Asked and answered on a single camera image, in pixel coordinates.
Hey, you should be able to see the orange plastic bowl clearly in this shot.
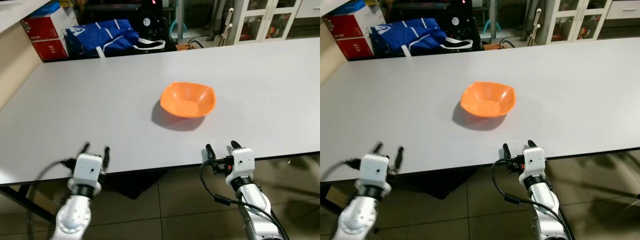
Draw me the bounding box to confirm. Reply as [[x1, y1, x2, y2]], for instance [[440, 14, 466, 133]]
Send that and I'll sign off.
[[460, 81, 516, 119], [160, 81, 217, 119]]

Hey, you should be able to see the black table leg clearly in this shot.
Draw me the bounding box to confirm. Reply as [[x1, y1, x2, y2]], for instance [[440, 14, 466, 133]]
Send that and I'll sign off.
[[320, 182, 351, 221], [0, 184, 57, 224]]

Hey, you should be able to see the small red cardboard box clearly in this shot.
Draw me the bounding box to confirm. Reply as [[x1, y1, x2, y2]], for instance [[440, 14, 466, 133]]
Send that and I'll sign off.
[[32, 37, 69, 62], [336, 36, 375, 60]]

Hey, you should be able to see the blue fabric bag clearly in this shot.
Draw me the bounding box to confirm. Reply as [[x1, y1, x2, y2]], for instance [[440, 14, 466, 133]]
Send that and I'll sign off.
[[65, 19, 141, 58], [370, 18, 448, 57]]

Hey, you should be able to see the large red cardboard box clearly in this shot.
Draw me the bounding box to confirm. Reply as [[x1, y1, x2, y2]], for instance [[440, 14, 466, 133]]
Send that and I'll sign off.
[[322, 1, 386, 40], [21, 1, 80, 41]]

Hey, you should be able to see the white glass-door cabinet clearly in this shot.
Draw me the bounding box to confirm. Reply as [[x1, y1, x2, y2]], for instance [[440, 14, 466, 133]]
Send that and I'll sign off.
[[545, 0, 613, 45], [227, 0, 303, 46]]

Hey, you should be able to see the black appliance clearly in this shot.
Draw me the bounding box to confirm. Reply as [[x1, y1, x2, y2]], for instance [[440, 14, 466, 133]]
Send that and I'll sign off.
[[447, 12, 481, 48], [139, 14, 173, 51]]

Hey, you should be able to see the white drawer unit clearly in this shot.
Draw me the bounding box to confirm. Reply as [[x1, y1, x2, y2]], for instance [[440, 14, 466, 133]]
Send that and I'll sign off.
[[299, 0, 321, 19], [605, 0, 640, 21]]

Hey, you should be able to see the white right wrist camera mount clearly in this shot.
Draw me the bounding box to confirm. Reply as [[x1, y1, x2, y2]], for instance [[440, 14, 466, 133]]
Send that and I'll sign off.
[[225, 147, 256, 187], [518, 147, 548, 186]]

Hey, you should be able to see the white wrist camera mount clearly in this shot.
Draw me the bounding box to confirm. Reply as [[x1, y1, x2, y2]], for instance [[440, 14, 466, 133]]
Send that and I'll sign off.
[[360, 153, 392, 194], [518, 147, 548, 186], [71, 154, 104, 194], [225, 147, 256, 187]]

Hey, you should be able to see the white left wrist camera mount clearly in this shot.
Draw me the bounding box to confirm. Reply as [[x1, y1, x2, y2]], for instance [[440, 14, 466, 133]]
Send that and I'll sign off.
[[71, 154, 104, 194], [360, 153, 392, 194]]

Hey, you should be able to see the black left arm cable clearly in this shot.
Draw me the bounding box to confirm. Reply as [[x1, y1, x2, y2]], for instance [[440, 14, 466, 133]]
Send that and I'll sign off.
[[25, 158, 76, 238], [320, 158, 362, 183]]

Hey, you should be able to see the white strap loop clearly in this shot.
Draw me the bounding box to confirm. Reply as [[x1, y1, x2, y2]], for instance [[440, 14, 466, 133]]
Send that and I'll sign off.
[[131, 37, 167, 51], [440, 37, 474, 51]]

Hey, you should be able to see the white upright appliance handle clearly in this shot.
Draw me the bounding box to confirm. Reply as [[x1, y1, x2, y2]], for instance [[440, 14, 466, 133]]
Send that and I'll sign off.
[[220, 7, 236, 47], [530, 7, 544, 46]]

